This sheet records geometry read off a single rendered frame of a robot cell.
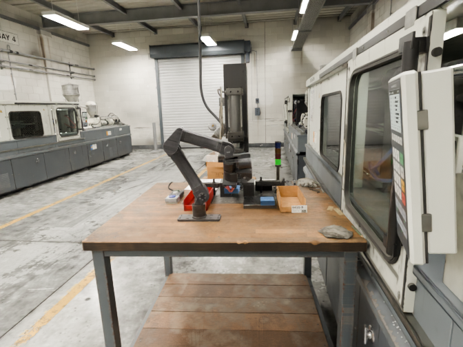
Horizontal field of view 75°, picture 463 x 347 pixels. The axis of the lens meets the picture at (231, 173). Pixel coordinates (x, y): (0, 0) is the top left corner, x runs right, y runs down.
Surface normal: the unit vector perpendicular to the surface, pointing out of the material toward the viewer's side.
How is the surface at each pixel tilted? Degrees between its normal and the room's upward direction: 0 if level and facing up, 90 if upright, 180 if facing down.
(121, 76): 90
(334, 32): 90
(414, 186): 90
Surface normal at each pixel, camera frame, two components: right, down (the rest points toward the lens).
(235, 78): -0.07, 0.22
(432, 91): -0.33, 0.21
